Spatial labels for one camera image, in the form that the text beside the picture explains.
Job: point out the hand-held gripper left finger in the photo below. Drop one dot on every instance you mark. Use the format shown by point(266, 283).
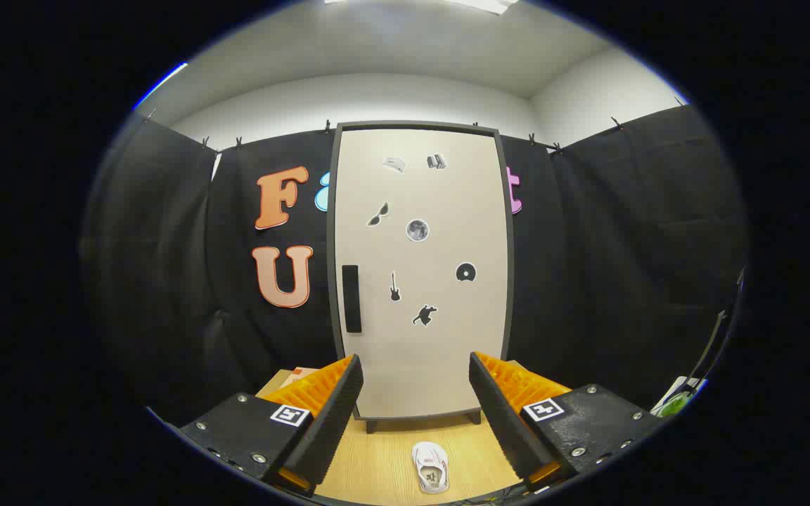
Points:
point(331, 422)

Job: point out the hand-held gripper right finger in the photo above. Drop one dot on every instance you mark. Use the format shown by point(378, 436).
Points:
point(500, 422)

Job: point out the white shoe with red logo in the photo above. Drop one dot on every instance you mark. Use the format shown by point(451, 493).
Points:
point(430, 467)

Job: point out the beige shoe cabinet door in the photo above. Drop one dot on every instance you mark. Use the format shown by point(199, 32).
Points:
point(433, 351)

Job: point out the dark grey shoe cabinet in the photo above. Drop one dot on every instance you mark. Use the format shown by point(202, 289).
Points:
point(330, 211)

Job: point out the stack of books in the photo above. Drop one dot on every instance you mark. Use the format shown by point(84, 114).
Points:
point(299, 374)

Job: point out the green bowl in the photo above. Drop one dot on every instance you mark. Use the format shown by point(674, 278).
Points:
point(673, 406)

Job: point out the white paper sheet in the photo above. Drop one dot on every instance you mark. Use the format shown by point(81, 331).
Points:
point(679, 388)

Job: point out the black backdrop cloth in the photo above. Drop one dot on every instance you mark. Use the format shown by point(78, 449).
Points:
point(623, 267)

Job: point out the black metal stand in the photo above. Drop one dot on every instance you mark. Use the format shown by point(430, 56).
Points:
point(718, 337)

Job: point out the ceiling light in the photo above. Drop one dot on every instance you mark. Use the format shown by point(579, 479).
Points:
point(482, 4)

